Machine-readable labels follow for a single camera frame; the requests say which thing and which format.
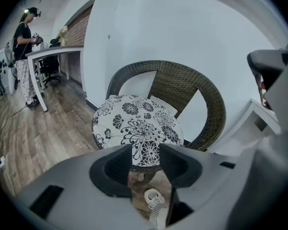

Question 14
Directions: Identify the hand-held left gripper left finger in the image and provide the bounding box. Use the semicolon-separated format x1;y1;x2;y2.
89;143;133;198

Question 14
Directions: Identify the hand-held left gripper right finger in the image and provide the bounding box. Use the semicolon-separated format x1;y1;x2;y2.
159;142;204;226

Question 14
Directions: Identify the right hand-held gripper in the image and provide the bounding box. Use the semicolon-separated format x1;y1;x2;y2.
247;35;288;134

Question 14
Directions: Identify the black-and-white floral cushion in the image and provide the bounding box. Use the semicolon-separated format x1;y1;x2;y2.
92;94;184;167

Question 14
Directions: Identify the brown wicker chair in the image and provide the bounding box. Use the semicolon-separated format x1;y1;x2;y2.
105;60;228;173

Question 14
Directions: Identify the black office chair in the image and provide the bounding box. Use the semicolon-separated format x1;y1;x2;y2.
39;38;62;89

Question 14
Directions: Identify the white side table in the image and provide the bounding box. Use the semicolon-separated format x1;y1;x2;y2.
207;98;283;157

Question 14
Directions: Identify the white desk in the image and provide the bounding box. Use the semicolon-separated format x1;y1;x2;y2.
25;45;85;112

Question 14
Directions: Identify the beige plush decoration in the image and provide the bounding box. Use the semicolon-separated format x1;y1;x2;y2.
59;25;69;46

